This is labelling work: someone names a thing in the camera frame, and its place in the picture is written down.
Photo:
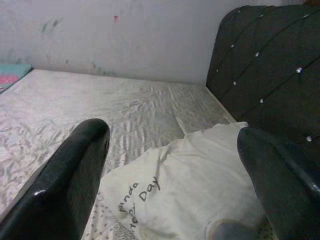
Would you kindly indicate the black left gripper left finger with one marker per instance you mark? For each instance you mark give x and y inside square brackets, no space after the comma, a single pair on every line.
[57,180]

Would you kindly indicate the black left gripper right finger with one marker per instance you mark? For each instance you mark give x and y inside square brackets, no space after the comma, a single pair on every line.
[285,180]

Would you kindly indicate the white printed pillow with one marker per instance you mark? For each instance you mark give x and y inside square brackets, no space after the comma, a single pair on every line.
[187,175]

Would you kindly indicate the grey quilted mattress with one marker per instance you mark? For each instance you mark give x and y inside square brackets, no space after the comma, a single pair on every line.
[112,100]

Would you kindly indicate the teal blanket with colourful shapes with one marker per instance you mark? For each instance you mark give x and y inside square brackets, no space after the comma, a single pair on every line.
[12,72]

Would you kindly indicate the dark tufted studded headboard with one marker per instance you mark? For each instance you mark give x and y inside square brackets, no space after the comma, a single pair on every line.
[270,62]

